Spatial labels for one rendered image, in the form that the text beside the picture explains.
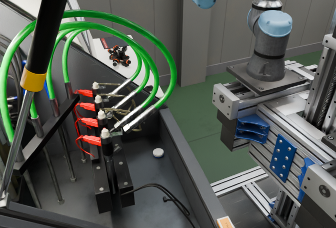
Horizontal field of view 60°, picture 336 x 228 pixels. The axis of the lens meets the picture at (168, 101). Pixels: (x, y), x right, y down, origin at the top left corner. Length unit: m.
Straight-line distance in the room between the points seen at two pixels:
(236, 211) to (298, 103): 0.75
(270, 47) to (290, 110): 0.26
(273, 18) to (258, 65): 0.18
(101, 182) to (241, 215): 1.06
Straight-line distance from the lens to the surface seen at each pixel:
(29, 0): 0.96
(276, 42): 1.13
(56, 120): 0.87
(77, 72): 0.99
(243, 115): 1.19
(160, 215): 0.93
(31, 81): 0.28
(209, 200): 0.82
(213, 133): 2.52
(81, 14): 0.59
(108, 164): 0.79
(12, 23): 0.94
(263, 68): 1.17
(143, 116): 0.71
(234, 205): 1.77
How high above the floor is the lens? 1.59
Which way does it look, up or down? 33 degrees down
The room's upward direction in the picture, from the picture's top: straight up
